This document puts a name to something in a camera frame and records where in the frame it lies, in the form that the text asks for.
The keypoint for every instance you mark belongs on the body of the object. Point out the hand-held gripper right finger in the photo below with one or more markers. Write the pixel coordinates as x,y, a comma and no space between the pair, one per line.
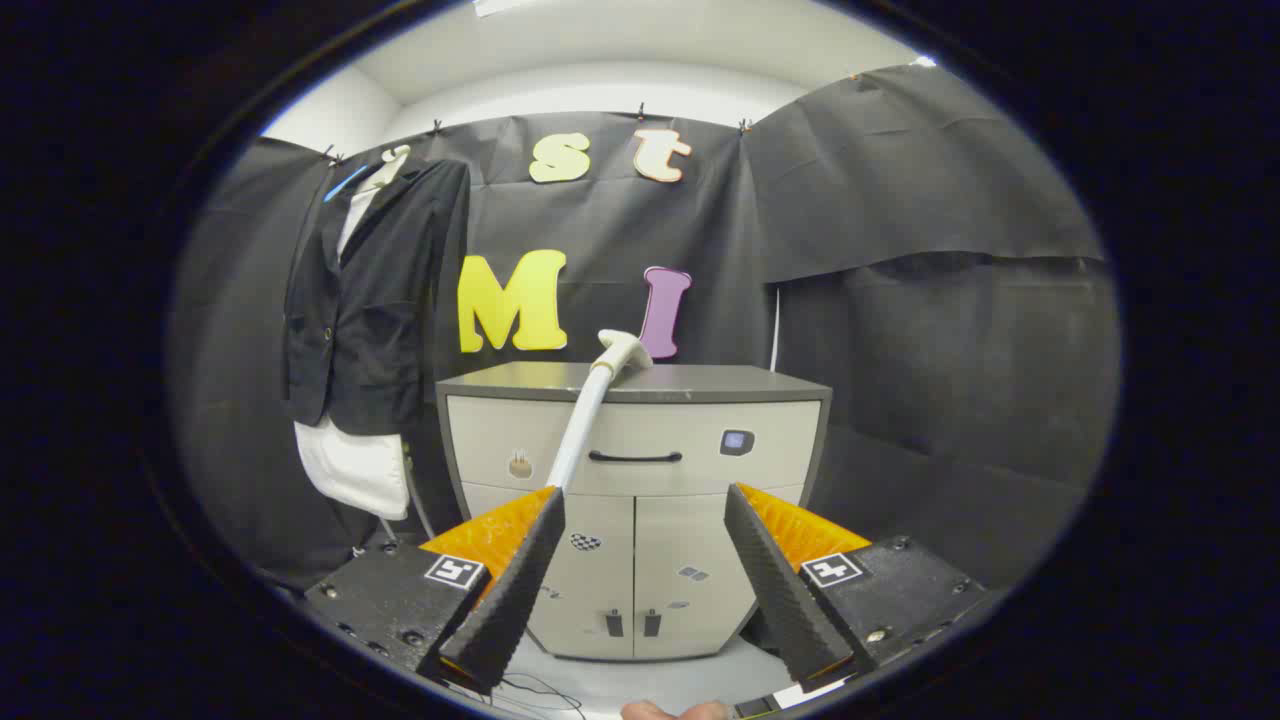
785,590

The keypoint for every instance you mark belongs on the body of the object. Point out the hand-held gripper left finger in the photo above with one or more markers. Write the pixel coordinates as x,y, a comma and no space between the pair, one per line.
515,590

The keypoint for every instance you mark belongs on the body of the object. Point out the white garment steamer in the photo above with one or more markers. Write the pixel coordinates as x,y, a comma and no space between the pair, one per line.
590,410

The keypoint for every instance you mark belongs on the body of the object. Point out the white shirt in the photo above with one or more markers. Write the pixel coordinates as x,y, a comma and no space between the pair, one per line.
355,470

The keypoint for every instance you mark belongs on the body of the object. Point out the black suit jacket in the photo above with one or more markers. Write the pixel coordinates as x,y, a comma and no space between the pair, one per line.
380,300

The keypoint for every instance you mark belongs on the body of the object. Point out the white garment rack stand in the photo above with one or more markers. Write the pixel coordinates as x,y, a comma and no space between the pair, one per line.
420,505

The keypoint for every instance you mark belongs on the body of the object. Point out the white clothes hanger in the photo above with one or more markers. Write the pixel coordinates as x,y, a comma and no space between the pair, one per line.
392,165

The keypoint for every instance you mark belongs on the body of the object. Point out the grey cabinet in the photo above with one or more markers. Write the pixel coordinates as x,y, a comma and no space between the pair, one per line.
640,540

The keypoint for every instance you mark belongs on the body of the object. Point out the black backdrop cloth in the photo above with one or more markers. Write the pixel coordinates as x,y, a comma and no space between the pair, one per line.
900,200

